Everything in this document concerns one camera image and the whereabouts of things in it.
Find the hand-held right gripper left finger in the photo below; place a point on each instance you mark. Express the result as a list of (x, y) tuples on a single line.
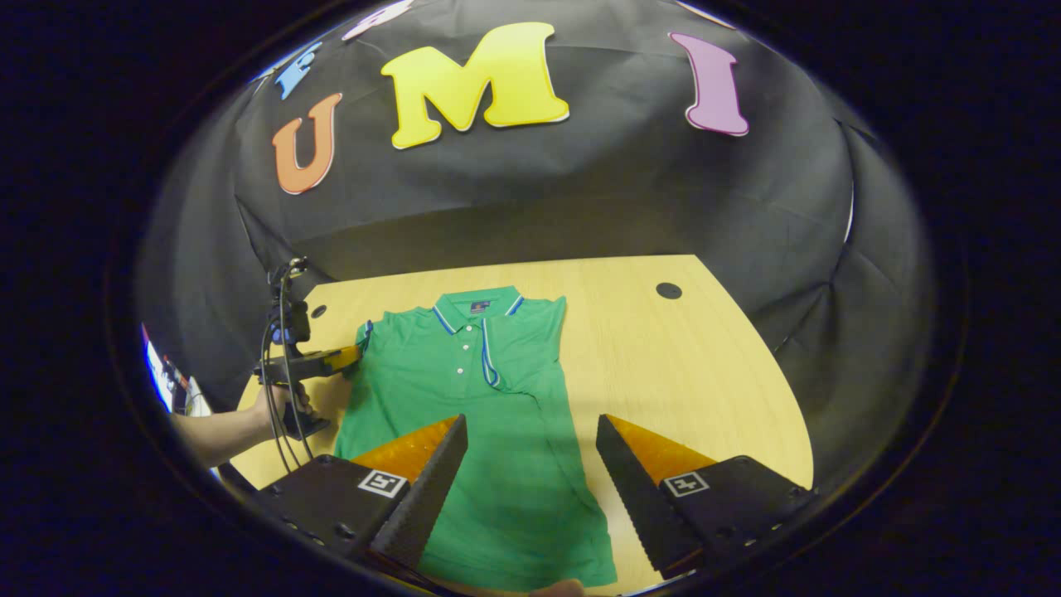
[(427, 497)]

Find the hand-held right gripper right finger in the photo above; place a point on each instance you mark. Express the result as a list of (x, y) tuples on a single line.
[(638, 506)]

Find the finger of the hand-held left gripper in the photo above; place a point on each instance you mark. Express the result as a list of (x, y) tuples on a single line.
[(344, 358)]

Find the green T-shirt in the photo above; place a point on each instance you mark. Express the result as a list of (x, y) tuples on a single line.
[(514, 464)]

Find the black backdrop cloth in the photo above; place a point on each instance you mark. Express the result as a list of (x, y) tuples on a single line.
[(580, 191)]

